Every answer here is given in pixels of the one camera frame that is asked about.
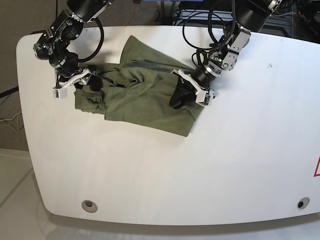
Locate grey metal frame rail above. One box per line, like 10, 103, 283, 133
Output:
173, 9, 293, 35

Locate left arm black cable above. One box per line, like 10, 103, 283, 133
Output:
182, 0, 238, 68

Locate left table cable grommet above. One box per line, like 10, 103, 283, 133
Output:
81, 200, 98, 213

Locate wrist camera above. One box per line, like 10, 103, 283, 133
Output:
195, 91, 212, 107
53, 87, 68, 100

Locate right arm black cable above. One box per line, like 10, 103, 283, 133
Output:
74, 18, 105, 63

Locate white floor cable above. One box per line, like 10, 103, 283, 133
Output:
0, 112, 21, 124

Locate yellow floor cable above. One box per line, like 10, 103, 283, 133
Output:
0, 112, 24, 132

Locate olive green T-shirt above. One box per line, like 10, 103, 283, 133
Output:
74, 36, 203, 137

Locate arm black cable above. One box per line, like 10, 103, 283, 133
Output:
182, 0, 238, 68
74, 18, 105, 63

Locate black bar under table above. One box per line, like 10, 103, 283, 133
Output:
0, 85, 19, 99

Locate table cable grommet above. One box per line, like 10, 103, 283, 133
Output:
81, 200, 98, 213
297, 197, 310, 210

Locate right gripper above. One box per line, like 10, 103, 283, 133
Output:
51, 64, 102, 92

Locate right table cable grommet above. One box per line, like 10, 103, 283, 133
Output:
297, 197, 310, 210

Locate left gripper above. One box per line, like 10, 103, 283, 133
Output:
169, 67, 217, 109

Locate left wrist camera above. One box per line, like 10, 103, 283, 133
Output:
195, 91, 212, 107

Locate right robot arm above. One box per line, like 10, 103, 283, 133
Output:
33, 0, 113, 99

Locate grey metal table leg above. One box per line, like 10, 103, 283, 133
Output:
156, 0, 181, 26

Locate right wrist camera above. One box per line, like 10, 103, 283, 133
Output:
53, 87, 68, 100

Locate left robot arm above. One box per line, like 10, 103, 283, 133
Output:
169, 0, 281, 109

